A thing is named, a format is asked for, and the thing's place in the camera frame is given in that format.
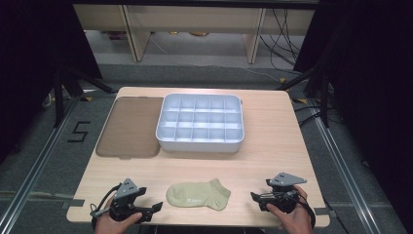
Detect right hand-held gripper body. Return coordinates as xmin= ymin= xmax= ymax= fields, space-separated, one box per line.
xmin=259 ymin=172 xmax=308 ymax=215

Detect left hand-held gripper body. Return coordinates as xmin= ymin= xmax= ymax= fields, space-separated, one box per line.
xmin=109 ymin=177 xmax=147 ymax=224

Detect pale green ankle sock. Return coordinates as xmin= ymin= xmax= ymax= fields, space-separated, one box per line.
xmin=166 ymin=177 xmax=232 ymax=212

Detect person's left hand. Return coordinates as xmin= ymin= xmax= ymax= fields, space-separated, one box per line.
xmin=94 ymin=212 xmax=144 ymax=234

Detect person's right hand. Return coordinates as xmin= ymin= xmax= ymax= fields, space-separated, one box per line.
xmin=265 ymin=184 xmax=315 ymax=234

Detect grey tape strip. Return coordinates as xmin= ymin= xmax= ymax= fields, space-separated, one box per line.
xmin=60 ymin=198 xmax=86 ymax=210
xmin=314 ymin=207 xmax=337 ymax=217

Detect brown translucent box lid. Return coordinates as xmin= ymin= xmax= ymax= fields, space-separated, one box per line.
xmin=95 ymin=96 xmax=165 ymax=160

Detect white compartment storage box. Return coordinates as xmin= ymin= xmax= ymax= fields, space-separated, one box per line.
xmin=155 ymin=93 xmax=245 ymax=153

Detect black metal stand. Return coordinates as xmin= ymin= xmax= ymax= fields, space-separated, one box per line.
xmin=53 ymin=63 xmax=119 ymax=129
xmin=275 ymin=63 xmax=331 ymax=129

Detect black curtain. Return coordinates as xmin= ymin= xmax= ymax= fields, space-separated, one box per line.
xmin=0 ymin=0 xmax=103 ymax=164
xmin=293 ymin=0 xmax=413 ymax=225

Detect beige wooden desk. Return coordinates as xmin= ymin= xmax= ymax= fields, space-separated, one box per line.
xmin=72 ymin=3 xmax=317 ymax=64

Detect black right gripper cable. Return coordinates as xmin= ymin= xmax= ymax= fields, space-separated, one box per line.
xmin=291 ymin=190 xmax=318 ymax=229

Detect aluminium floor rail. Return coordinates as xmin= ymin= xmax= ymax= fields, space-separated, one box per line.
xmin=0 ymin=95 xmax=82 ymax=234
xmin=307 ymin=97 xmax=382 ymax=234

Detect black floor cables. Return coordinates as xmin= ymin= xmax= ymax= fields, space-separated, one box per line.
xmin=293 ymin=104 xmax=327 ymax=129

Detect black hanging cables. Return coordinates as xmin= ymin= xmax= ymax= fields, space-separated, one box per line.
xmin=259 ymin=8 xmax=307 ymax=75

